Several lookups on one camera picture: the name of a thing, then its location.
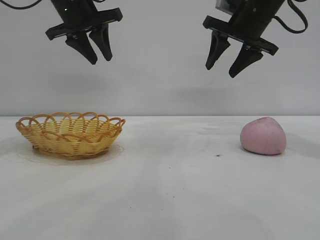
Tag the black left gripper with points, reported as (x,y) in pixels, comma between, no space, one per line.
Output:
(75,12)

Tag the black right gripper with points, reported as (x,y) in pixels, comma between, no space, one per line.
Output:
(255,17)

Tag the pink peach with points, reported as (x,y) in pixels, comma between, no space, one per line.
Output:
(262,137)

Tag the woven wicker basket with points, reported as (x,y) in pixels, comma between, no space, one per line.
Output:
(70,140)

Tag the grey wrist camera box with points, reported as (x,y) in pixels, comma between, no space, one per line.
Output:
(223,5)

